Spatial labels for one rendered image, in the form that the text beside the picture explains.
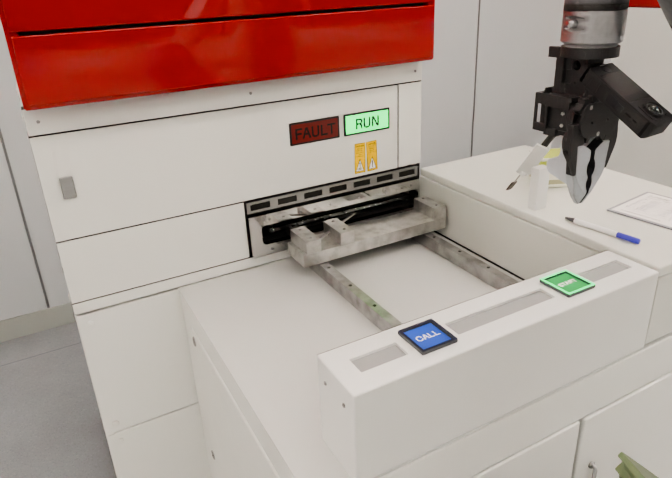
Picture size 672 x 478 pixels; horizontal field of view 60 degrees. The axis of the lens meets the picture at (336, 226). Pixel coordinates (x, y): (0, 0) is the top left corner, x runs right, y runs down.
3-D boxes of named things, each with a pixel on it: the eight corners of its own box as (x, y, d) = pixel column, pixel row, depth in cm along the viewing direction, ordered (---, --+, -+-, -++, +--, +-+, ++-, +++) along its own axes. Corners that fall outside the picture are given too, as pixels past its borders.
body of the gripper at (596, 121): (568, 126, 85) (578, 40, 80) (619, 138, 78) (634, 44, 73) (530, 134, 81) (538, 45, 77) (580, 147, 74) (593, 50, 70)
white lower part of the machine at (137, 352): (103, 425, 201) (46, 206, 168) (313, 350, 236) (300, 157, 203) (146, 599, 143) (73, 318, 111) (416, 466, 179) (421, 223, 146)
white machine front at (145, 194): (73, 310, 113) (20, 106, 97) (413, 219, 148) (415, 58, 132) (75, 317, 111) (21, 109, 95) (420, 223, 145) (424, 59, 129)
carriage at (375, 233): (288, 254, 125) (287, 242, 124) (424, 217, 141) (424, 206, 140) (304, 268, 119) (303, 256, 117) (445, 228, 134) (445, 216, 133)
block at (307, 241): (290, 241, 124) (289, 228, 123) (304, 237, 126) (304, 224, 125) (307, 255, 118) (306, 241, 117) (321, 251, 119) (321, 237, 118)
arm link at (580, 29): (641, 8, 71) (596, 12, 67) (635, 47, 73) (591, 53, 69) (590, 7, 77) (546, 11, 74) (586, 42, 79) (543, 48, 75)
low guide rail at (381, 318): (300, 260, 129) (299, 247, 128) (308, 257, 130) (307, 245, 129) (441, 384, 89) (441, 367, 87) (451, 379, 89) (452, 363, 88)
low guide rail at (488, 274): (400, 232, 141) (400, 220, 139) (407, 230, 141) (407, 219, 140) (565, 330, 100) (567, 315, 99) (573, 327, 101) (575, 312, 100)
